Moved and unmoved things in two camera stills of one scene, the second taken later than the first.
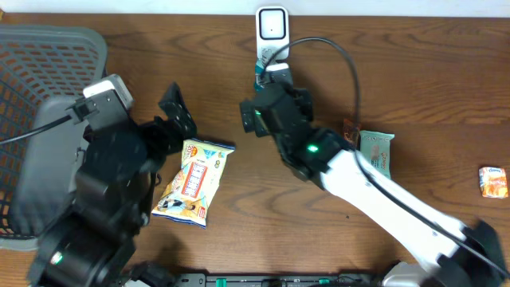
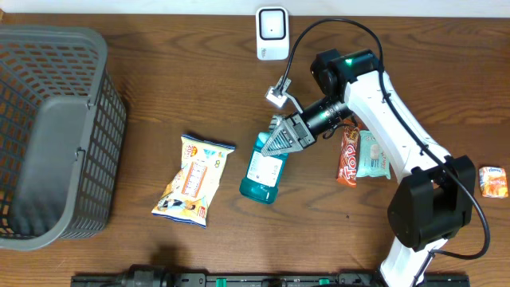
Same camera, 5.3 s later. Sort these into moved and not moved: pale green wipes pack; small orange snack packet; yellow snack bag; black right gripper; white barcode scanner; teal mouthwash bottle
Moved: teal mouthwash bottle; black right gripper
Not moved: small orange snack packet; white barcode scanner; pale green wipes pack; yellow snack bag
